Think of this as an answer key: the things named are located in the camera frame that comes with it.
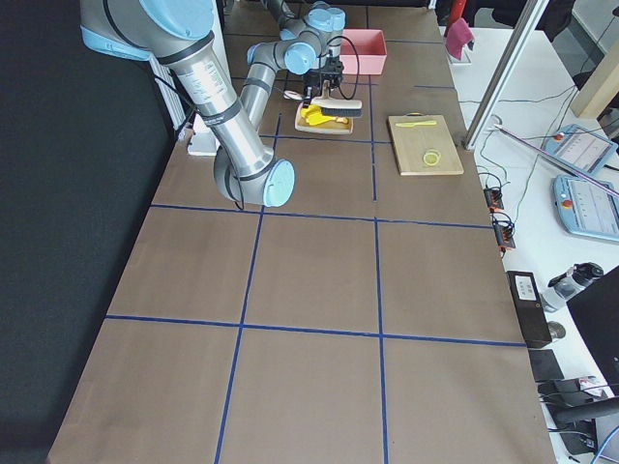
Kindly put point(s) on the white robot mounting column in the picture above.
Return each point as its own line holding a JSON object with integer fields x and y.
{"x": 205, "y": 81}

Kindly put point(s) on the blue teach pendant far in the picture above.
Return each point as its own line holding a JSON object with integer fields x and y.
{"x": 584, "y": 150}

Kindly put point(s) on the beige hand brush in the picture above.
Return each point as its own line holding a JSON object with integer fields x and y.
{"x": 336, "y": 107}

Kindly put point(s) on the magenta cloth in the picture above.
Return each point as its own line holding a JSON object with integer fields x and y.
{"x": 458, "y": 36}

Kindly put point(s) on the beige plastic dustpan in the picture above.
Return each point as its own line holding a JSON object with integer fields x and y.
{"x": 337, "y": 126}

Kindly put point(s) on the wooden cutting board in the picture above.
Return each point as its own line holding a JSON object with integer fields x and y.
{"x": 411, "y": 143}

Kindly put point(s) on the grey water bottle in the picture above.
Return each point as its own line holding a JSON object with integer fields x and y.
{"x": 565, "y": 286}

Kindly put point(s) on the blue teach pendant near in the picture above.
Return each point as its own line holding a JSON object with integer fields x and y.
{"x": 584, "y": 209}

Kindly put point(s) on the blue teach pendant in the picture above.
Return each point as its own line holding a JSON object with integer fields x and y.
{"x": 584, "y": 150}
{"x": 584, "y": 209}

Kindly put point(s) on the black box with label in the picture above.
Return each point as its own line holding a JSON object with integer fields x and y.
{"x": 529, "y": 310}

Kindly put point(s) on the yellow toy knife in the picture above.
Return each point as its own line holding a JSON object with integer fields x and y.
{"x": 413, "y": 124}

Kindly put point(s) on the yellow toy corn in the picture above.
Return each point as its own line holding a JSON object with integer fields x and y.
{"x": 313, "y": 116}

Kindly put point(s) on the pink plastic bin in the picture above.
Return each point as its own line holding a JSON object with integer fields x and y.
{"x": 366, "y": 54}

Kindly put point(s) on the aluminium frame post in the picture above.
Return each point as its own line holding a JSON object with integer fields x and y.
{"x": 526, "y": 24}

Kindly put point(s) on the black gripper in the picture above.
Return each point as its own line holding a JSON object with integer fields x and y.
{"x": 314, "y": 80}

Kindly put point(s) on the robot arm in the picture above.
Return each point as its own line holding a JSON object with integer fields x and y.
{"x": 321, "y": 18}
{"x": 180, "y": 36}

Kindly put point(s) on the lemon slice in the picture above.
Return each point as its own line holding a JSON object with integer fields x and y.
{"x": 431, "y": 157}

